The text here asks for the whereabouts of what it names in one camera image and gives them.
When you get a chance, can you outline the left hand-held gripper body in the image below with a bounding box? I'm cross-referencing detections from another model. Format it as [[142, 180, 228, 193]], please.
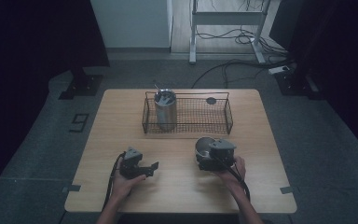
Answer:
[[118, 146, 145, 180]]

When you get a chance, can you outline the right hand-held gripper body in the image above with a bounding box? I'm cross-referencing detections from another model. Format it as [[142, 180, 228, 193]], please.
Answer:
[[202, 138, 238, 172]]

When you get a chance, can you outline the steel mug with handle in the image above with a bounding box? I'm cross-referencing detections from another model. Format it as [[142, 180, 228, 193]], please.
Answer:
[[194, 136, 219, 166]]

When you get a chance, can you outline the black wire mesh basket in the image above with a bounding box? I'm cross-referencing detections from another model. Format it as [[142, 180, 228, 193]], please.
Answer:
[[141, 91, 234, 136]]

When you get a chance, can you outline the stainless steel tumbler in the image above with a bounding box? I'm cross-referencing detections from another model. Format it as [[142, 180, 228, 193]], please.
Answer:
[[153, 89, 179, 132]]

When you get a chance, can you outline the person's left hand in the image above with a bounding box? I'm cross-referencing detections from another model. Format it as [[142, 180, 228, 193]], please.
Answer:
[[109, 157, 147, 203]]

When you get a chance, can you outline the person's right hand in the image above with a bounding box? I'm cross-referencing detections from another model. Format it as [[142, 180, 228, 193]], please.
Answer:
[[213, 155, 247, 191]]

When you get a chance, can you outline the metal spoon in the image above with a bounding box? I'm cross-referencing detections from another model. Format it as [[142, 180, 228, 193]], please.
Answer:
[[153, 80, 175, 105]]

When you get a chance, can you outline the black stand base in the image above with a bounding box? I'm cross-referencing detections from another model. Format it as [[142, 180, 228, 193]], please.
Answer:
[[58, 66, 104, 101], [274, 70, 321, 98]]

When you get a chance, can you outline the white power strip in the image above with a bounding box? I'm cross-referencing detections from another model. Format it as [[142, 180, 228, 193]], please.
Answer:
[[268, 64, 291, 76]]

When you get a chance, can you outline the dark curtain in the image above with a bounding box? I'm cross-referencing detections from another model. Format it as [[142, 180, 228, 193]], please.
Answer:
[[268, 0, 358, 162], [0, 0, 111, 206]]

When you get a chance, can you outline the left hand-held gripper black cable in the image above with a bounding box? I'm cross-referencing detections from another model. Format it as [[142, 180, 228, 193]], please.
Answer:
[[102, 151, 128, 213]]

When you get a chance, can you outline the hand-held gripper black cable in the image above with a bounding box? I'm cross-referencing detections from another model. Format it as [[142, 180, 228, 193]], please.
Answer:
[[102, 151, 128, 213], [212, 154, 252, 202]]

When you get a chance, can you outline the right hand-held gripper black cable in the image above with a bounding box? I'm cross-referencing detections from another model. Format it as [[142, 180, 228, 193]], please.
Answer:
[[212, 154, 252, 202]]

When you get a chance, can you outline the long black floor cable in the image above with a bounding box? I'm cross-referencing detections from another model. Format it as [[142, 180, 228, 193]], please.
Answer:
[[191, 59, 295, 90]]

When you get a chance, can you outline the tangle of black floor cables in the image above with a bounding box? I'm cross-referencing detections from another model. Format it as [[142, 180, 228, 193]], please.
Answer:
[[195, 27, 290, 59]]

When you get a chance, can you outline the white metal desk frame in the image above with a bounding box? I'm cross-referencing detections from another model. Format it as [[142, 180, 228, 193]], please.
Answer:
[[188, 0, 272, 65]]

